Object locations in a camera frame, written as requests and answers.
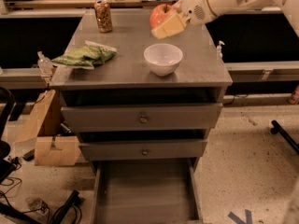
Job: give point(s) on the grey middle drawer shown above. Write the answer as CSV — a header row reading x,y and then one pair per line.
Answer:
x,y
141,150

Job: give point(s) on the black chair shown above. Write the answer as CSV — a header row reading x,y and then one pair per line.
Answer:
x,y
7,101

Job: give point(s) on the grey bottom drawer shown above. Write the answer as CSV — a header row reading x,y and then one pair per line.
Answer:
x,y
145,192

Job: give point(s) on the white ceramic bowl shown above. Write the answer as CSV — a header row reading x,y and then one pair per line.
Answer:
x,y
163,59

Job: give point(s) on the grey top drawer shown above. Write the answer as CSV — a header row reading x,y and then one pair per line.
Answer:
x,y
116,118

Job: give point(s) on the red apple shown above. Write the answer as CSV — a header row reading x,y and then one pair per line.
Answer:
x,y
160,14

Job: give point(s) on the brown cardboard box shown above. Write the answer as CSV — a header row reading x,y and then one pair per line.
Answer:
x,y
43,127

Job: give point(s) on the grey drawer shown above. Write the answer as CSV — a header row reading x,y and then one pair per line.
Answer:
x,y
141,150
116,118
145,192

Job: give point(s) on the black power strip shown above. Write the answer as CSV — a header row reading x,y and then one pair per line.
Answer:
x,y
72,202

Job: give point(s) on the small white pump bottle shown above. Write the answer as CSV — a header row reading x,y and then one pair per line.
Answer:
x,y
219,48

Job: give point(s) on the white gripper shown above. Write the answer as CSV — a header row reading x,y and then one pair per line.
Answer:
x,y
193,7

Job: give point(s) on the grey drawer cabinet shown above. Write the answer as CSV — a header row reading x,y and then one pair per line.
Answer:
x,y
201,78

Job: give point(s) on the patterned drink can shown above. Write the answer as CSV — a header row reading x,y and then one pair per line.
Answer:
x,y
103,16

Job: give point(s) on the black stand leg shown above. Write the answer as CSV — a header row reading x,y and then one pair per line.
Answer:
x,y
277,128

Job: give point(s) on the orange bottle on floor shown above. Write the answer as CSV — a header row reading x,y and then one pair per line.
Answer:
x,y
294,98

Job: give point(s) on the green chip bag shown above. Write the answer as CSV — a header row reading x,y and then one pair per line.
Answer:
x,y
87,56

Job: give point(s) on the clear sanitizer pump bottle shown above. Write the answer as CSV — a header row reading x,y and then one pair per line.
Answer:
x,y
45,66

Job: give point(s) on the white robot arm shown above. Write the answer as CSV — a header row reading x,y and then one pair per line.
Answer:
x,y
290,8

